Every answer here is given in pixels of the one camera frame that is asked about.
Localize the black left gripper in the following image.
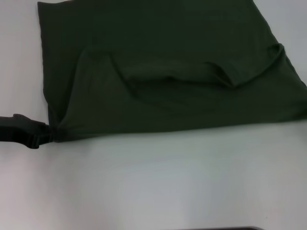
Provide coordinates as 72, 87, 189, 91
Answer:
0, 113, 55, 150

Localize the dark green FREE! t-shirt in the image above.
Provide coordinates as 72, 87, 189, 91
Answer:
36, 0, 307, 144

